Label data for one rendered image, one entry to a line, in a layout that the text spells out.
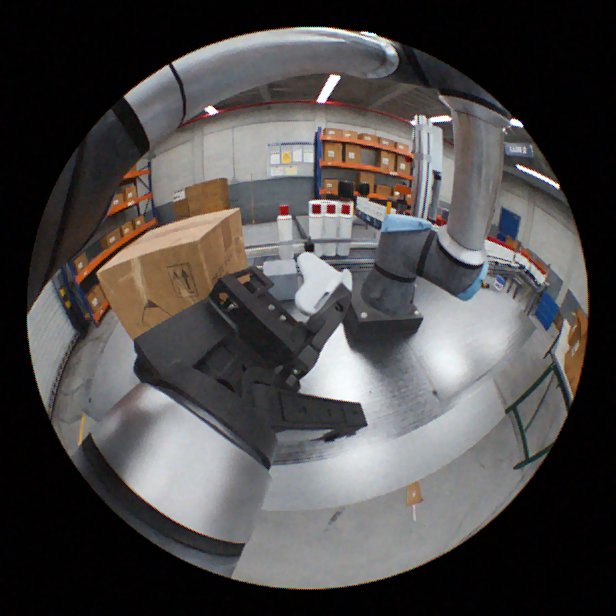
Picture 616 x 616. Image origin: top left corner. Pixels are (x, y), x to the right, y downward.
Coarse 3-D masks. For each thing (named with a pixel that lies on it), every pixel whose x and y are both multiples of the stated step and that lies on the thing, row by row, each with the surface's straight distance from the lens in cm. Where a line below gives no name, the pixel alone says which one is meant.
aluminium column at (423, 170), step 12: (420, 120) 74; (420, 132) 73; (420, 144) 73; (432, 144) 73; (432, 156) 72; (420, 168) 69; (420, 180) 68; (420, 192) 68; (420, 204) 68; (420, 216) 69
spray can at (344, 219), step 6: (342, 204) 72; (342, 210) 72; (348, 210) 71; (342, 216) 71; (348, 216) 71; (342, 222) 71; (348, 222) 71; (342, 228) 72; (348, 228) 72; (342, 234) 72; (348, 234) 73; (342, 246) 74; (348, 246) 75; (336, 252) 77; (342, 252) 75; (348, 252) 76
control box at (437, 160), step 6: (432, 126) 77; (432, 132) 76; (438, 132) 77; (438, 138) 76; (438, 144) 75; (438, 150) 74; (414, 156) 76; (438, 156) 74; (414, 162) 73; (432, 162) 73; (438, 162) 73; (414, 168) 84; (432, 168) 72; (438, 168) 73; (432, 174) 86
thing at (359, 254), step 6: (354, 252) 82; (360, 252) 83; (366, 252) 84; (372, 252) 85; (252, 258) 77; (258, 258) 76; (264, 258) 77; (270, 258) 75; (276, 258) 74; (294, 258) 73; (324, 258) 73; (330, 258) 73; (336, 258) 74; (342, 258) 74; (348, 258) 75; (354, 258) 76; (360, 258) 77; (366, 258) 78; (372, 258) 79; (252, 264) 72; (258, 264) 71
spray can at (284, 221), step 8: (280, 208) 66; (288, 208) 67; (280, 216) 67; (288, 216) 67; (280, 224) 67; (288, 224) 67; (280, 232) 68; (288, 232) 67; (280, 240) 69; (280, 248) 70; (288, 248) 69; (280, 256) 71; (288, 256) 70
